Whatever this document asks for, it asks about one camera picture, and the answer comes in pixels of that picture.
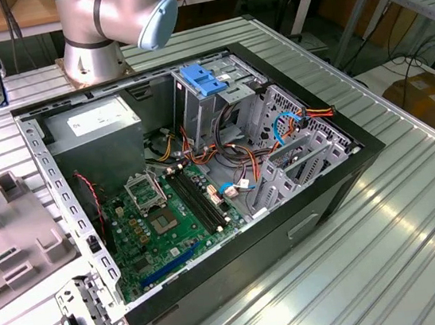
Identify red yellow power wire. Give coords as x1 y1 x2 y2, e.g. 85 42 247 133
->
296 102 336 123

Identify metal disk bay cage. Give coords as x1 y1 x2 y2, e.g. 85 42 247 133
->
231 75 368 222

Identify black RAM slot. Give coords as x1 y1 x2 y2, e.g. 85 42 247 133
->
165 167 220 240
176 164 230 235

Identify metal optical drive cage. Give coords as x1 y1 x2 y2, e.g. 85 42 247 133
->
166 50 276 155

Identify CPU socket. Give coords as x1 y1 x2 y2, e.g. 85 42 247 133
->
142 203 184 239

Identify blue drive latch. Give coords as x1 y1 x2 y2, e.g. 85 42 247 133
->
180 61 229 100

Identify metal socket cover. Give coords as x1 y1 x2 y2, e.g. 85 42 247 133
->
121 168 169 216

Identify green motherboard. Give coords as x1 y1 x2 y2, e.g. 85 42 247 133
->
96 155 257 305

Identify blue expansion slot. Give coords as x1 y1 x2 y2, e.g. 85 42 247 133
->
134 240 207 291

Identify black open PC case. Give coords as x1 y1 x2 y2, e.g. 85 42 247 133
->
4 24 410 325

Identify grey power supply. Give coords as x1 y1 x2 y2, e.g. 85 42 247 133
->
39 92 153 201

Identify grey parts rack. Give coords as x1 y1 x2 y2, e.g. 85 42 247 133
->
0 144 88 319

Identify orange black wire bundle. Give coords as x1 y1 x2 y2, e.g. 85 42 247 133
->
178 112 285 199

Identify small blue white wire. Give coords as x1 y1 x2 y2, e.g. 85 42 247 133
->
216 177 257 202

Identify yellow black power wires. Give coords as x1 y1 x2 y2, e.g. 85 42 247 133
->
143 126 182 167

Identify blue data wire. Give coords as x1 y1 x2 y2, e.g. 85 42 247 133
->
270 109 308 148

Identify red black fan wire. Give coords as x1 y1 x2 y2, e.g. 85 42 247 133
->
74 169 104 228

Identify hinged metal slot bracket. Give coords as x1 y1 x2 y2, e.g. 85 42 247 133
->
52 269 131 325

